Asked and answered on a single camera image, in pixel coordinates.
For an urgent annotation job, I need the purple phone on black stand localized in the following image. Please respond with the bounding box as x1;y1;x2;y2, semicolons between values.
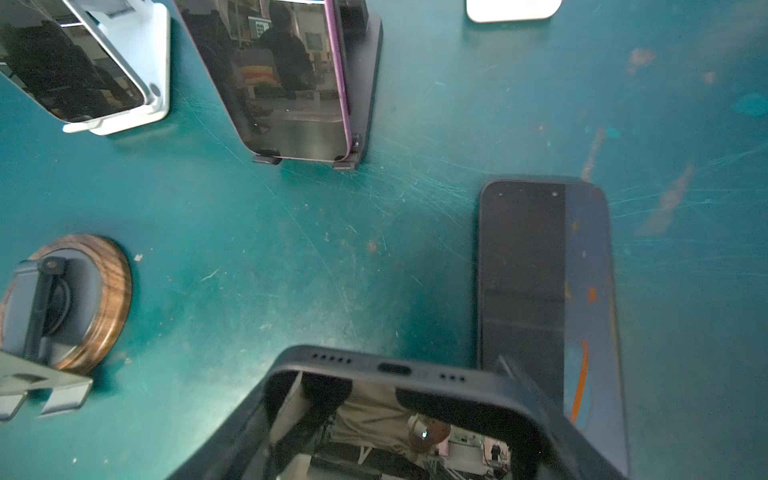
175;1;353;165

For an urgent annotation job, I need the white-edged phone on stand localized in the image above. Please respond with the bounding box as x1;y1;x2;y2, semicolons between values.
1;1;145;123

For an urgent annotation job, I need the white stand under phone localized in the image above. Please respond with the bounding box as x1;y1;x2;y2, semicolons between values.
62;0;171;136

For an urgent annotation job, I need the round wooden phone stand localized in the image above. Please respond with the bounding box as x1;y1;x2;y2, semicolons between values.
0;233;133;421

